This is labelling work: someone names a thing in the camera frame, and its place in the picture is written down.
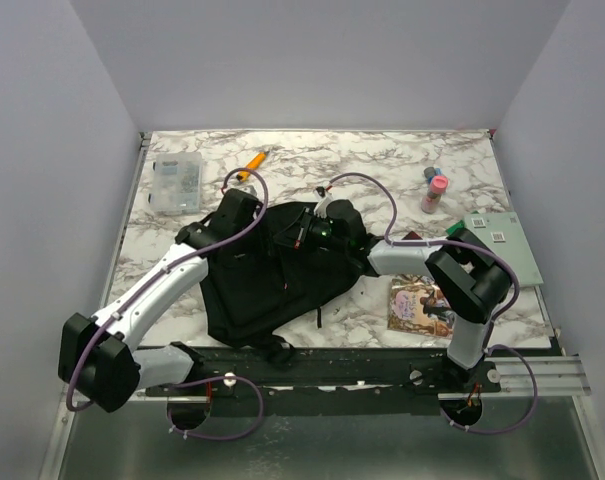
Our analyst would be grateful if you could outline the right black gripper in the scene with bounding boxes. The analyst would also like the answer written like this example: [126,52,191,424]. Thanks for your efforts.
[273,207,350,254]

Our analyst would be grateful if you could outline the black student backpack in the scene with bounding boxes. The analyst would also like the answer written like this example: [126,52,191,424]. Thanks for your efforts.
[200,202,364,363]

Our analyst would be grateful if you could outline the pink cap glue bottle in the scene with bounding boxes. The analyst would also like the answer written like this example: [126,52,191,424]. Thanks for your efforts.
[421,175,449,214]

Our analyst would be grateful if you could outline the blue grey glue stick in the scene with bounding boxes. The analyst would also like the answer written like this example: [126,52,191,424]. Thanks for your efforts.
[423,167,442,183]

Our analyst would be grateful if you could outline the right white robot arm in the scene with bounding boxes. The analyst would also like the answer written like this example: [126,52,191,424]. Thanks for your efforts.
[274,197,518,392]

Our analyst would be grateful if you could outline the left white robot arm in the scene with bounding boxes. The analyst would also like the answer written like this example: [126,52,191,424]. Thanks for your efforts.
[58,189,268,412]

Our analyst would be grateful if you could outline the orange utility knife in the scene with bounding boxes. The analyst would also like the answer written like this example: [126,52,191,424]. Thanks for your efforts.
[236,150,270,183]

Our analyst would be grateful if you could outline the clear plastic organizer box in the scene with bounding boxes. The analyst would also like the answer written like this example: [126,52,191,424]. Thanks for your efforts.
[148,152,203,216]

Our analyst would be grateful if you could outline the illustrated storybook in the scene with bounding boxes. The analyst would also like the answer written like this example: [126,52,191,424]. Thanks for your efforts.
[387,275,456,338]

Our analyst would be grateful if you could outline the pale green book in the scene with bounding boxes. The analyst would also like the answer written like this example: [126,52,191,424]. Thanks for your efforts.
[463,212,543,287]

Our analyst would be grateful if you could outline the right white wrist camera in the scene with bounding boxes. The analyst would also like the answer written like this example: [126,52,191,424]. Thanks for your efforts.
[313,193,333,218]

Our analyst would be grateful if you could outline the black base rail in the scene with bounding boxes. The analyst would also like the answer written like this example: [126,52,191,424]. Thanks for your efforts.
[145,347,501,417]

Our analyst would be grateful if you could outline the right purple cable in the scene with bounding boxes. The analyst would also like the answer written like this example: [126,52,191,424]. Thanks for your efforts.
[326,172,539,435]

